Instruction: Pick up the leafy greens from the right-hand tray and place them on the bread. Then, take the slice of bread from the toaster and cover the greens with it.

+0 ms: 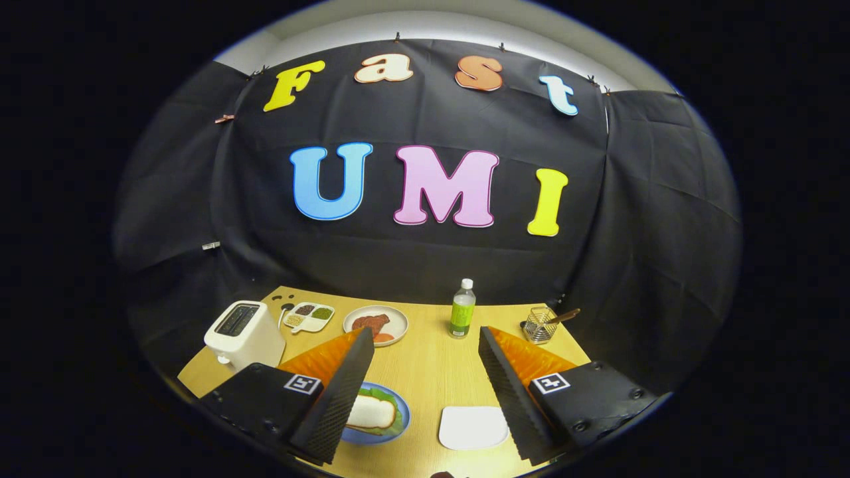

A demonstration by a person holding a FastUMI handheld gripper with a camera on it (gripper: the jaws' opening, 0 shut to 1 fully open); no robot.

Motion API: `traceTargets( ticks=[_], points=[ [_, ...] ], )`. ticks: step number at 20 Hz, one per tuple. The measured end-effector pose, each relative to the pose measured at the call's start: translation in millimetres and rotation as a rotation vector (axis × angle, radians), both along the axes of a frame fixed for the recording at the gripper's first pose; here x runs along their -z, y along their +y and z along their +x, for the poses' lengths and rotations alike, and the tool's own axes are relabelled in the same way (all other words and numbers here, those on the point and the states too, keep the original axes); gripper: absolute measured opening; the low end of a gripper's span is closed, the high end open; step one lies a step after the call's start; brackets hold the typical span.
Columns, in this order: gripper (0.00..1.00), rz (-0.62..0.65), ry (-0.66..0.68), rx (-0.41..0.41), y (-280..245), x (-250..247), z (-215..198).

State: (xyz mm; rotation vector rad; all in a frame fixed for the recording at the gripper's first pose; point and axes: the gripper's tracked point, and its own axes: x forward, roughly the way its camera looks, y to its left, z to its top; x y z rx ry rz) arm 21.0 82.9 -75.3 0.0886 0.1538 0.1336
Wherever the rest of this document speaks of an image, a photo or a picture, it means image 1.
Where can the green lettuce leaf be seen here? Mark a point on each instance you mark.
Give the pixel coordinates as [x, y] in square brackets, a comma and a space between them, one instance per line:
[388, 396]

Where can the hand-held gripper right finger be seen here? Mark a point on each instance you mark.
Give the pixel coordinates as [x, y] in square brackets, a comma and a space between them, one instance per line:
[508, 392]

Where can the round white plate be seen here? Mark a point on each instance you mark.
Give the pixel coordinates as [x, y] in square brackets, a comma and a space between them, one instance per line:
[397, 318]

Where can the toasted bread slice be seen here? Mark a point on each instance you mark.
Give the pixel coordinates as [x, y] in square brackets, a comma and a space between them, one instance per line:
[372, 413]

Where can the red tomato slice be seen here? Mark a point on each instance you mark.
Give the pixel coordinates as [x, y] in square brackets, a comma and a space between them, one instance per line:
[384, 337]

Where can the pink cloth clip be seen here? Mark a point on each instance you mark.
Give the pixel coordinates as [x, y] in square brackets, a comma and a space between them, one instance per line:
[224, 119]

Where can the black backdrop cloth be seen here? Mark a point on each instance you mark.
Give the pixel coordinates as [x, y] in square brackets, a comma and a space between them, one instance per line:
[412, 265]

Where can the white divided condiment dish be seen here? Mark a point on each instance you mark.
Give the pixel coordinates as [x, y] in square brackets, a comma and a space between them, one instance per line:
[305, 326]

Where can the white toaster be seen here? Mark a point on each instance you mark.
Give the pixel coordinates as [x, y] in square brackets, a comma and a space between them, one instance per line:
[249, 342]

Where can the cooked meat slices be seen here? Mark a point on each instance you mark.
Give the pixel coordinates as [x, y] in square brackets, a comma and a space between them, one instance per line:
[372, 323]

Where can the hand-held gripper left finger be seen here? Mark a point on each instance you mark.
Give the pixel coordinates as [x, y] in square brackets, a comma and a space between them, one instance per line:
[342, 398]

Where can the green drink bottle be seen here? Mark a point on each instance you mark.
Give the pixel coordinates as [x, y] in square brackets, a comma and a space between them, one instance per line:
[461, 315]

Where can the blue plate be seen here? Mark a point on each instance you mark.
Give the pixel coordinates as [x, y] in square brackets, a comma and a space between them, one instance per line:
[404, 417]

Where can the white square plate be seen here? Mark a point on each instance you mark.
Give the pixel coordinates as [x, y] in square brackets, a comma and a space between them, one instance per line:
[471, 428]

